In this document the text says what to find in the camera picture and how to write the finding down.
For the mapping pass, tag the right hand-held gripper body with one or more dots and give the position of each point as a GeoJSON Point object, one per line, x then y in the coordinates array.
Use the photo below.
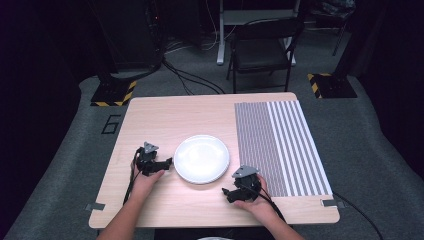
{"type": "Point", "coordinates": [247, 183]}

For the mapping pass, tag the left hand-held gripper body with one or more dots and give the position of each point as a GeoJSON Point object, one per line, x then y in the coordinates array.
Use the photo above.
{"type": "Point", "coordinates": [147, 156]}

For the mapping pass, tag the person's left hand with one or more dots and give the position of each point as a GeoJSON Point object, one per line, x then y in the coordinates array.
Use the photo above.
{"type": "Point", "coordinates": [145, 181]}

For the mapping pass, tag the person's right hand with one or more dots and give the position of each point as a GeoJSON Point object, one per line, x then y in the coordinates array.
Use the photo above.
{"type": "Point", "coordinates": [259, 206]}

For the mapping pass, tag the white plate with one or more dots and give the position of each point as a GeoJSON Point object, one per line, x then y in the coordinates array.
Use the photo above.
{"type": "Point", "coordinates": [201, 159]}

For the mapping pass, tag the grey white striped mat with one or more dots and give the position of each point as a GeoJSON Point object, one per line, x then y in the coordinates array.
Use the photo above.
{"type": "Point", "coordinates": [278, 148]}

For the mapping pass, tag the black stand base striped tape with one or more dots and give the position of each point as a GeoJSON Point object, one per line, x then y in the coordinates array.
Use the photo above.
{"type": "Point", "coordinates": [111, 95]}
{"type": "Point", "coordinates": [333, 86]}

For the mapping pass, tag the grey tape piece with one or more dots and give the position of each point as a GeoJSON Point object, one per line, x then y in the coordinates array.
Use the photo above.
{"type": "Point", "coordinates": [95, 206]}
{"type": "Point", "coordinates": [331, 203]}

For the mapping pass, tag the black equipment cabinet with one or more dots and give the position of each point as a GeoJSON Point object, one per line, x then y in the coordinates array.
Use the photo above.
{"type": "Point", "coordinates": [133, 33]}

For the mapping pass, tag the black folding chair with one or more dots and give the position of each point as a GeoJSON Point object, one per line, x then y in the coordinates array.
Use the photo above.
{"type": "Point", "coordinates": [263, 50]}

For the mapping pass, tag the white desk frame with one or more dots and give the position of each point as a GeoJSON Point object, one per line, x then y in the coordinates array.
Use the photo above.
{"type": "Point", "coordinates": [221, 36]}

